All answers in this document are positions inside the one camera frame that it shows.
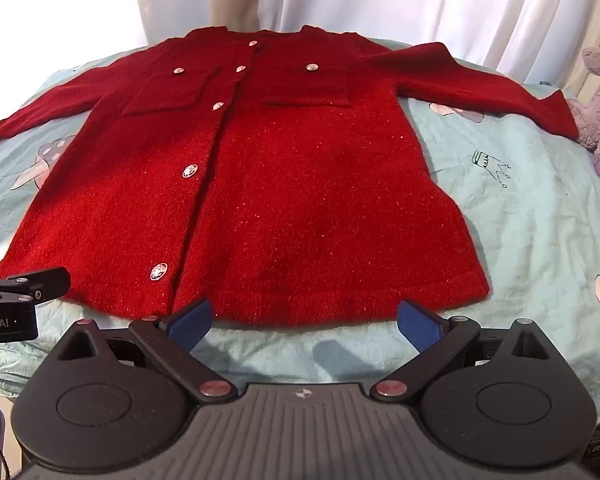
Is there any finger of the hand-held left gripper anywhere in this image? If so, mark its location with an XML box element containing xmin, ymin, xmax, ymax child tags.
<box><xmin>0</xmin><ymin>266</ymin><xmax>72</xmax><ymax>307</ymax></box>

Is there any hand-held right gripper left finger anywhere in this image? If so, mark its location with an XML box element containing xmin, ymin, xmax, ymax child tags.
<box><xmin>55</xmin><ymin>299</ymin><xmax>238</xmax><ymax>403</ymax></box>

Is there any light blue printed bed sheet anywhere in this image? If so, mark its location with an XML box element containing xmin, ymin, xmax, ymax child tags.
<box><xmin>0</xmin><ymin>40</ymin><xmax>600</xmax><ymax>411</ymax></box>

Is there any red knit cardigan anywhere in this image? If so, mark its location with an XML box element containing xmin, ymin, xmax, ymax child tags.
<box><xmin>0</xmin><ymin>24</ymin><xmax>581</xmax><ymax>325</ymax></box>

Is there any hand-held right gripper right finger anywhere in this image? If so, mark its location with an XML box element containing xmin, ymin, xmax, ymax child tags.
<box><xmin>370</xmin><ymin>299</ymin><xmax>553</xmax><ymax>402</ymax></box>

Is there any white curtain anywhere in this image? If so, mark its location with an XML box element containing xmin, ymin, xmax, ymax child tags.
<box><xmin>0</xmin><ymin>0</ymin><xmax>600</xmax><ymax>98</ymax></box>

